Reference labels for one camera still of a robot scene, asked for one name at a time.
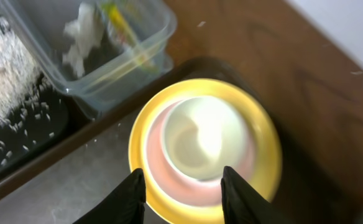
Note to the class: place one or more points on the green yellow snack wrapper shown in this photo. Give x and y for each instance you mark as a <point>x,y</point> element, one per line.
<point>122,35</point>

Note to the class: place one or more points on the pink bowl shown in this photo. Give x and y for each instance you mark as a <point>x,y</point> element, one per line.
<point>178,187</point>

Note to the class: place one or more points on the cream white cup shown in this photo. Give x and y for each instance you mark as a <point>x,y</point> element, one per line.
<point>204,134</point>

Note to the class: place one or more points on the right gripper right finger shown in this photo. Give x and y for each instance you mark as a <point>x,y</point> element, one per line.
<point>242,204</point>

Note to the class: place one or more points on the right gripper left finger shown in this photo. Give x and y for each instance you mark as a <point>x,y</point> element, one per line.
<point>124,205</point>

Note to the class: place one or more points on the dark brown serving tray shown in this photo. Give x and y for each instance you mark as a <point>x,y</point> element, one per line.
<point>80,172</point>

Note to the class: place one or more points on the clear plastic waste bin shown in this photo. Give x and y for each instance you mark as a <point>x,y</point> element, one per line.
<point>97,52</point>

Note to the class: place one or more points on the black plastic tray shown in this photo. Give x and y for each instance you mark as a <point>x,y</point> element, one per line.
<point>29,140</point>

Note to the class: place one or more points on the yellow plate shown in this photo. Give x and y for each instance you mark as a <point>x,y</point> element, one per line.
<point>268,153</point>

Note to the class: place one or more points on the white tissue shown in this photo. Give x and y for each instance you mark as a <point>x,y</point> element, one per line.
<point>87,32</point>

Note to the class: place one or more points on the rice pile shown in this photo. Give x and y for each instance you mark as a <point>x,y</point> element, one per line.
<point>4,68</point>

